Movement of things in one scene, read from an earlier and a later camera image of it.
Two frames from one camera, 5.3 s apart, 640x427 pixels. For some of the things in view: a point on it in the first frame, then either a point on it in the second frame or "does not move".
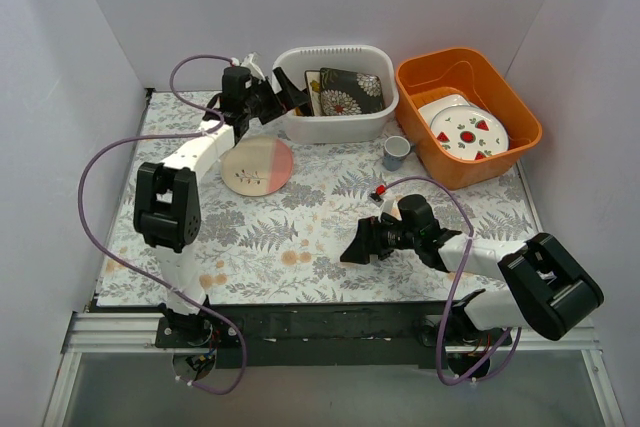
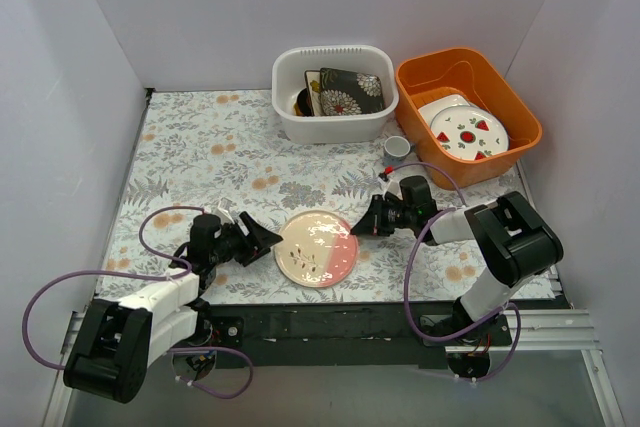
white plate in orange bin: [431, 109] does not move
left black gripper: [273, 101] to [244, 242]
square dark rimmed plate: [313, 83] does not move
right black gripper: [373, 238] to [382, 215]
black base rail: [328, 334] does not move
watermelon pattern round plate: [469, 132] does not move
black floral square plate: [348, 93] does not move
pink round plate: [257, 165] to [318, 250]
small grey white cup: [396, 149] does not move
